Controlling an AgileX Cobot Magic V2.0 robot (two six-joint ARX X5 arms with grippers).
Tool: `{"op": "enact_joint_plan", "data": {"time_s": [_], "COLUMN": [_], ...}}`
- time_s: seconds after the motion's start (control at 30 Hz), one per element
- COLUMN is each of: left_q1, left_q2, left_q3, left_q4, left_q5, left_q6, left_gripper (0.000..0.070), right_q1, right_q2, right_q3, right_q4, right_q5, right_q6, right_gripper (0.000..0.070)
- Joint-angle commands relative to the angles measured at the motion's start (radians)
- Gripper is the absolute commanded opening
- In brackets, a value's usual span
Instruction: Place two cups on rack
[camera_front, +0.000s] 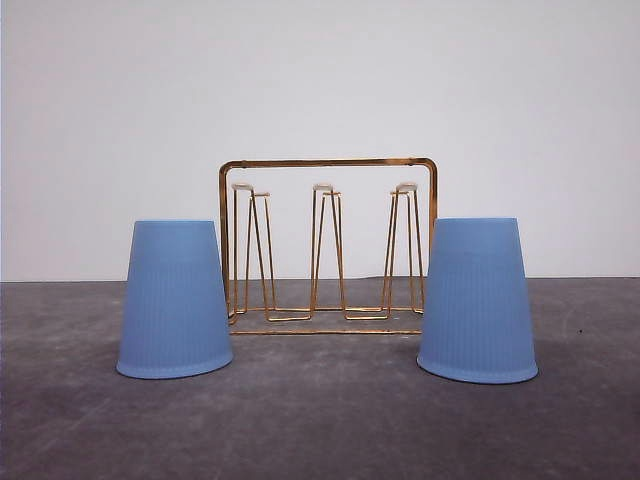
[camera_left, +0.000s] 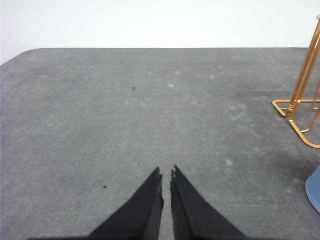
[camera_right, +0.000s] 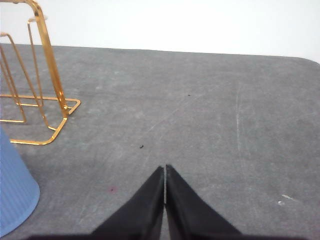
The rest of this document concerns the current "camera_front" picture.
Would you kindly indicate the gold wire cup rack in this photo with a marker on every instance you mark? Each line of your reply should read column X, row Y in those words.
column 326, row 246

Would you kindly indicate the blue plastic cup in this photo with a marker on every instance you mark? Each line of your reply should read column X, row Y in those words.
column 174, row 321
column 475, row 324

